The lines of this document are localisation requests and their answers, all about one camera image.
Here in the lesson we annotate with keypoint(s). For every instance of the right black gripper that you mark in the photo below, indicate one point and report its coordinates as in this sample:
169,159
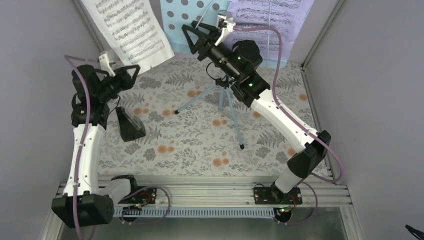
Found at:
204,42

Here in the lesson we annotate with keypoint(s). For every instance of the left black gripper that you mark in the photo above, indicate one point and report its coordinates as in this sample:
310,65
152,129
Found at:
127,81

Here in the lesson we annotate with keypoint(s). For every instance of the white sheet music paper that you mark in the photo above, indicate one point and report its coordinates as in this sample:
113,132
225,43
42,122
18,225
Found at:
132,30

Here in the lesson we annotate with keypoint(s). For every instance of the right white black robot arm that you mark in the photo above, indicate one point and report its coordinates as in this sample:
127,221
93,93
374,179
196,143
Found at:
239,63

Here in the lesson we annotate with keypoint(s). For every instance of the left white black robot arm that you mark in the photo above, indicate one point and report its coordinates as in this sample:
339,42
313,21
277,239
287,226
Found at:
83,203

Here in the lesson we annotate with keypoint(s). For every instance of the floral patterned table mat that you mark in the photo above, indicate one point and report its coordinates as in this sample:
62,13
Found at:
201,140

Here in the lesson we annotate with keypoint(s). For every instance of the black object at corner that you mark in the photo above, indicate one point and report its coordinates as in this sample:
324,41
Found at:
415,232

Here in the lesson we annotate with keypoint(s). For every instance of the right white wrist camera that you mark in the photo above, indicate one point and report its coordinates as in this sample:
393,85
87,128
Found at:
225,25

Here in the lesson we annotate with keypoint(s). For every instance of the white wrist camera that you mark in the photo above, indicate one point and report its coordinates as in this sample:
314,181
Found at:
105,59
225,25

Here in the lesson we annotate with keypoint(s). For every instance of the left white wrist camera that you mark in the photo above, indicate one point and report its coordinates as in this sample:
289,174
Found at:
105,59

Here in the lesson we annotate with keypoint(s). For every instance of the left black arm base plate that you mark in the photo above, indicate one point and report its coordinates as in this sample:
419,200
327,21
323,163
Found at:
141,199

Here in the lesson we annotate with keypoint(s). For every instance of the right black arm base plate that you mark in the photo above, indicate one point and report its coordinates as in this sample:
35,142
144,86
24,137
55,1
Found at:
265,195

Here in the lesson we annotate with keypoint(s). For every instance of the aluminium mounting rail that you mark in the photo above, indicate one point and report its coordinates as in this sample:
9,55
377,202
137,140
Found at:
229,197

